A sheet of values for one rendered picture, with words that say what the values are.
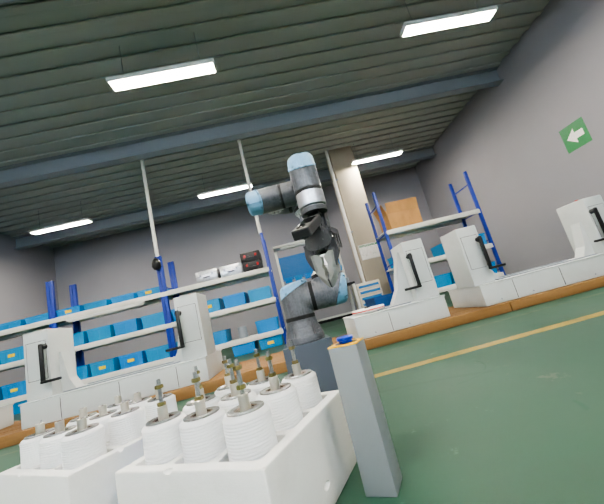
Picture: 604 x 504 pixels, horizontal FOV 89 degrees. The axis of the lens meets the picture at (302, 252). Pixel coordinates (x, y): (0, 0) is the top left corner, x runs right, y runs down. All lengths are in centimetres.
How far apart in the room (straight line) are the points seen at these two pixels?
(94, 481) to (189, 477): 38
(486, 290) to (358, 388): 247
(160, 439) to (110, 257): 986
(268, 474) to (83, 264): 1049
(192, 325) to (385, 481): 224
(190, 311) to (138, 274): 733
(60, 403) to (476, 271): 360
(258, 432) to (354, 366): 24
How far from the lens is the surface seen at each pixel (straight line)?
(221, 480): 68
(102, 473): 107
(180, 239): 984
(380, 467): 81
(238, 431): 66
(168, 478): 77
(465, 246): 317
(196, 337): 281
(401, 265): 300
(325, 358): 115
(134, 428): 114
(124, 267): 1032
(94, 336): 619
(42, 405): 333
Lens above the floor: 40
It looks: 11 degrees up
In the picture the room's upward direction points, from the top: 14 degrees counter-clockwise
